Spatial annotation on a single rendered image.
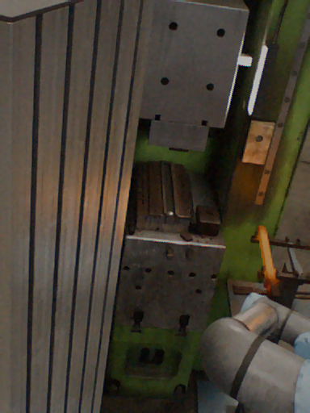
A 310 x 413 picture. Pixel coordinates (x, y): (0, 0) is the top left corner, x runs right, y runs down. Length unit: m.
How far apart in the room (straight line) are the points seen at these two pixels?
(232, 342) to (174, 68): 1.10
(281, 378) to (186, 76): 1.17
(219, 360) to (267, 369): 0.08
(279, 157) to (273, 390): 1.38
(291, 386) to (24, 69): 0.70
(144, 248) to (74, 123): 1.64
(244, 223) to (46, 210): 1.87
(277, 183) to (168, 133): 0.55
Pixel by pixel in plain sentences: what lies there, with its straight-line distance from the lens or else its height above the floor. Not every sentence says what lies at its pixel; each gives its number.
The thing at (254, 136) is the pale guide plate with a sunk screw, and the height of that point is 1.30.
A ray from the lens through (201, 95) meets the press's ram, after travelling 1.91.
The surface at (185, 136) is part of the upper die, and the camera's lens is 1.97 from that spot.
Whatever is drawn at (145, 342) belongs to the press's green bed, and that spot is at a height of 0.38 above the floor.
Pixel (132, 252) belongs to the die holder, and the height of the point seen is 0.85.
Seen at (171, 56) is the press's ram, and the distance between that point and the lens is 1.86.
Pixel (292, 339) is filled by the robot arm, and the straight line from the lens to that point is 1.37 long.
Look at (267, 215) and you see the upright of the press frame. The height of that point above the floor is 0.94.
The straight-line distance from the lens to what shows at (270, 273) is 1.99.
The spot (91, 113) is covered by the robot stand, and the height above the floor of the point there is 1.92.
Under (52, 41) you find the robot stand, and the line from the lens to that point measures 0.45.
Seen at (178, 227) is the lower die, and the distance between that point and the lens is 2.15.
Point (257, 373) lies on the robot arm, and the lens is 0.97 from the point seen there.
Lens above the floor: 2.13
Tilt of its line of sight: 32 degrees down
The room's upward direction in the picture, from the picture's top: 9 degrees clockwise
